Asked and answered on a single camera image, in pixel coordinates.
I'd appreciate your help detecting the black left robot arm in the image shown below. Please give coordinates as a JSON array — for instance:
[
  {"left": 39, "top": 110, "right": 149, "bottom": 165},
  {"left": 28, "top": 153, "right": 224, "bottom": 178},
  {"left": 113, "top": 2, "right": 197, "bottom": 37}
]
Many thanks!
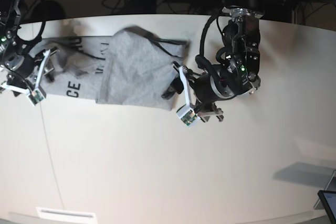
[{"left": 170, "top": 0, "right": 265, "bottom": 127}]

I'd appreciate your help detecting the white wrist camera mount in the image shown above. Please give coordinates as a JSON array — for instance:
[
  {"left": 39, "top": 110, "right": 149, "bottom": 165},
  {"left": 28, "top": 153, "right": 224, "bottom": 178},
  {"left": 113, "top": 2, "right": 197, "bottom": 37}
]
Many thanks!
[
  {"left": 1, "top": 48, "right": 50, "bottom": 106},
  {"left": 172, "top": 61, "right": 201, "bottom": 128}
]

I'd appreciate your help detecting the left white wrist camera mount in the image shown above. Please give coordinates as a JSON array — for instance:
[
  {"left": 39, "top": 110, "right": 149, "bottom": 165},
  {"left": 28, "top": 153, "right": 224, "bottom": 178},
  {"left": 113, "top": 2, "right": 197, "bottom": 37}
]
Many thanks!
[{"left": 172, "top": 61, "right": 201, "bottom": 128}]

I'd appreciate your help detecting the white flat label strip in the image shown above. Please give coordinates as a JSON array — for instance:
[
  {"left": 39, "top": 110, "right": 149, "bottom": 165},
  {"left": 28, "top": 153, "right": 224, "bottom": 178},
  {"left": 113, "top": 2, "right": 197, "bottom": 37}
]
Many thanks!
[{"left": 36, "top": 207, "right": 97, "bottom": 218}]

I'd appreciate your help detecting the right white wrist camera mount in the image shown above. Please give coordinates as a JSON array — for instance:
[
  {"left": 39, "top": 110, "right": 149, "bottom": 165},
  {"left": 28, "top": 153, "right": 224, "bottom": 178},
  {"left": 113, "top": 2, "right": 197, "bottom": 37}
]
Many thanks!
[{"left": 1, "top": 48, "right": 50, "bottom": 106}]

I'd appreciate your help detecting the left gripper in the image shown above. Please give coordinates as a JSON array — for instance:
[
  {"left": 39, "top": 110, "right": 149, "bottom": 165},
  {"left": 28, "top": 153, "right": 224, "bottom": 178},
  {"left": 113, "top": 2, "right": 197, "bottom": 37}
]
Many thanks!
[{"left": 161, "top": 62, "right": 236, "bottom": 123}]

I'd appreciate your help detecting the grey T-shirt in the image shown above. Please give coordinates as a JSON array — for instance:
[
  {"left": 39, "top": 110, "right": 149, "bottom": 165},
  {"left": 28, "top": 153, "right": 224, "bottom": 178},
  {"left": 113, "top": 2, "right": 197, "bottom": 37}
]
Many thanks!
[{"left": 31, "top": 27, "right": 188, "bottom": 110}]

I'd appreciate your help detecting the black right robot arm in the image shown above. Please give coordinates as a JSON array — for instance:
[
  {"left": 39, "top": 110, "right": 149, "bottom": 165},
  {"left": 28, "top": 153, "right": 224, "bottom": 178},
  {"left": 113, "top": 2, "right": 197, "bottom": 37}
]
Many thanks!
[{"left": 1, "top": 0, "right": 58, "bottom": 105}]

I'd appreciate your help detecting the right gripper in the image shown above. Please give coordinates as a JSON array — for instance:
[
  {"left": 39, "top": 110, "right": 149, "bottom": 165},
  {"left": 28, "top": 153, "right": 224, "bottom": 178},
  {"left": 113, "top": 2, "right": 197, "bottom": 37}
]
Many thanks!
[{"left": 5, "top": 48, "right": 59, "bottom": 97}]

